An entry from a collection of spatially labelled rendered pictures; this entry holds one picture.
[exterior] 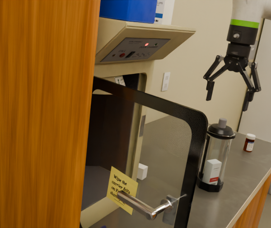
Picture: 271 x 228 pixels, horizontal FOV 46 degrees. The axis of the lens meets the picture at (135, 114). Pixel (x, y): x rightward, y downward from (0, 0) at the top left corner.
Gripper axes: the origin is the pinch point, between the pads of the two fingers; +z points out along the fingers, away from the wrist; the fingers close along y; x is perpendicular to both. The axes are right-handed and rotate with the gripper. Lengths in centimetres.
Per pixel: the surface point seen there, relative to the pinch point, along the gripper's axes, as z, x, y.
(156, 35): -22, -46, -4
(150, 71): -9.8, -30.1, -14.2
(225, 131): 9.6, -2.8, 2.9
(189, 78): 13, 95, -62
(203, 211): 33.2, -17.9, 6.9
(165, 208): 7, -63, 15
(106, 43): -19, -60, -6
